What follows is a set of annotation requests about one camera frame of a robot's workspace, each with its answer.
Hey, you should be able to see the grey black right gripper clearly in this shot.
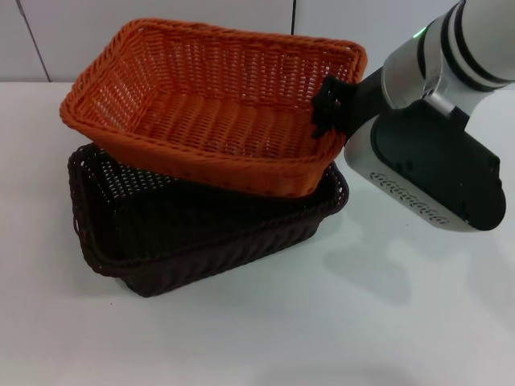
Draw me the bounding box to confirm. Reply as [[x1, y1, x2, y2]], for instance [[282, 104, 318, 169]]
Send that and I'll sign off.
[[311, 67, 507, 235]]

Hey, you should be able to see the dark brown woven basket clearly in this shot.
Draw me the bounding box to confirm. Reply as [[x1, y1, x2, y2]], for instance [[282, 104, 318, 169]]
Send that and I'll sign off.
[[67, 143, 351, 299]]

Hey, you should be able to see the orange woven plastic basket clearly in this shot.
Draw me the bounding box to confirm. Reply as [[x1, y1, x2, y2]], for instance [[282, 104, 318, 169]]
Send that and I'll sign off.
[[59, 16, 369, 199]]

